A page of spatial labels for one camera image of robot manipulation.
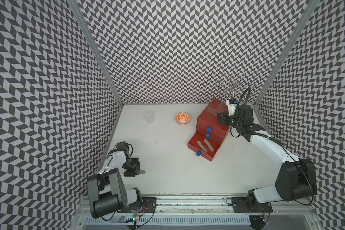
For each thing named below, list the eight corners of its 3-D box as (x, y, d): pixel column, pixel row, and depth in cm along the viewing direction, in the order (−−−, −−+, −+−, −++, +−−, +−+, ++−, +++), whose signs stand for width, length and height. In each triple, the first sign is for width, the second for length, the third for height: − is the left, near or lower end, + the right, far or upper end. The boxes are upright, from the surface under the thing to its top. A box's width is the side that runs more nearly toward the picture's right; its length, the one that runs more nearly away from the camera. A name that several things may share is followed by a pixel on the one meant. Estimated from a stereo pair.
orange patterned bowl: (175, 124, 108) (175, 120, 103) (175, 117, 113) (175, 112, 108) (190, 124, 108) (190, 120, 103) (189, 117, 113) (190, 112, 108)
